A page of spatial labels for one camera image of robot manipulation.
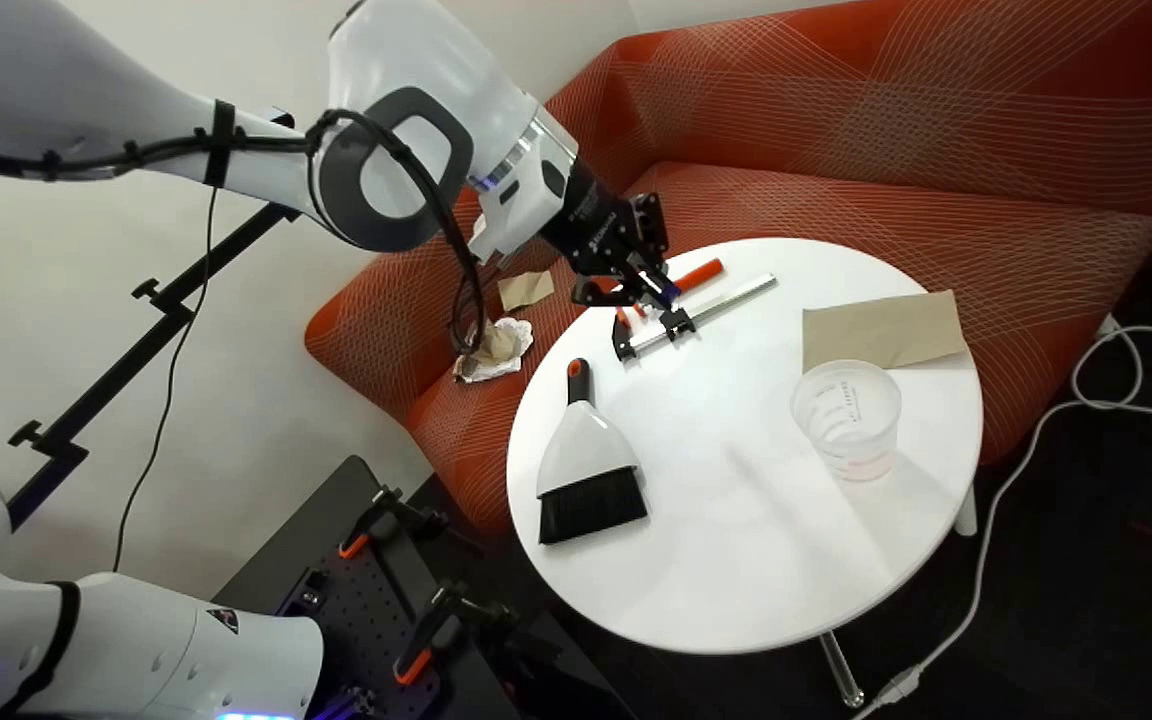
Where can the clear plastic cup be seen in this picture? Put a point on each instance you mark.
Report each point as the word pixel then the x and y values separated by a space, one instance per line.
pixel 851 421

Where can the black mounting board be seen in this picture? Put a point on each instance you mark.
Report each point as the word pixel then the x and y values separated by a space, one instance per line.
pixel 336 602

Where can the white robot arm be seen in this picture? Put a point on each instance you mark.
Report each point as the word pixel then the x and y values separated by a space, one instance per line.
pixel 388 80

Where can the crumpled brown paper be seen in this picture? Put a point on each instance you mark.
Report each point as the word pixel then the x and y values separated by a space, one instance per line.
pixel 526 291

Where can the black camera stand pole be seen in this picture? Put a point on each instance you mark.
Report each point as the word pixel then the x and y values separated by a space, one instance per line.
pixel 165 300

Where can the metal table leg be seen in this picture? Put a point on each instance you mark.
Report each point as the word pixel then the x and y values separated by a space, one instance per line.
pixel 964 515
pixel 843 673

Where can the black clamp with orange grip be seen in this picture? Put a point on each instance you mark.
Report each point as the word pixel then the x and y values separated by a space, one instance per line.
pixel 368 525
pixel 424 643

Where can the crumpled white paper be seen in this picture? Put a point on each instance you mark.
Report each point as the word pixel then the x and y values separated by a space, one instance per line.
pixel 496 355

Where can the orange patterned sofa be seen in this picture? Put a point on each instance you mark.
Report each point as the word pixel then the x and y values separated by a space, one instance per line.
pixel 951 121

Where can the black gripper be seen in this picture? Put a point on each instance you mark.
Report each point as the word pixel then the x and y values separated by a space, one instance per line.
pixel 593 221

